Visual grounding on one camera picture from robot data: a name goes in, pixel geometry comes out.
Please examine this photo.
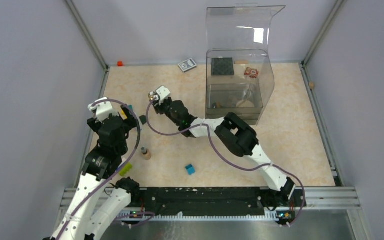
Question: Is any foundation bottle black cap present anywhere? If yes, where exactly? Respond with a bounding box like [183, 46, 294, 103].
[140, 147, 152, 160]

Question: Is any blue toy brick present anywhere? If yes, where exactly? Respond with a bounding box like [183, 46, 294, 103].
[185, 164, 196, 175]

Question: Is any clear acrylic makeup organizer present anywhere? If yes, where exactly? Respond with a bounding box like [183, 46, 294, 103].
[205, 5, 285, 125]

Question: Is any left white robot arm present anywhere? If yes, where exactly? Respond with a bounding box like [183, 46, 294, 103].
[49, 97, 143, 240]

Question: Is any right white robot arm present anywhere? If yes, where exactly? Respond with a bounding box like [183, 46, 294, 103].
[149, 95, 296, 206]

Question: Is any yellow block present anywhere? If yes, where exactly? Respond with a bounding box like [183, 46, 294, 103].
[119, 110, 128, 120]

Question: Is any dark green round disc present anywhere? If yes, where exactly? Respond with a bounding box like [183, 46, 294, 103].
[139, 115, 147, 125]

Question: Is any green white toy brick stack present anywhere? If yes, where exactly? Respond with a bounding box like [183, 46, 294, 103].
[118, 163, 133, 177]

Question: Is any playing card box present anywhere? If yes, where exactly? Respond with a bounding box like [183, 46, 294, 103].
[177, 58, 197, 73]

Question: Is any black ribbed square mat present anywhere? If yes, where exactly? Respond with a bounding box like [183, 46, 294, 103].
[211, 57, 235, 76]

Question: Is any small red snack packet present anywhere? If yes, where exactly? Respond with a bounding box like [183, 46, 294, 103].
[244, 67, 259, 79]

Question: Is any small wooden ball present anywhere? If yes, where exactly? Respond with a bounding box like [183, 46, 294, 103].
[308, 82, 315, 90]

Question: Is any wooden block at wall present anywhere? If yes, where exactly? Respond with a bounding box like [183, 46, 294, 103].
[234, 60, 249, 65]

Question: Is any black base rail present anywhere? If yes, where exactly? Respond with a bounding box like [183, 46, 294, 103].
[135, 187, 279, 218]

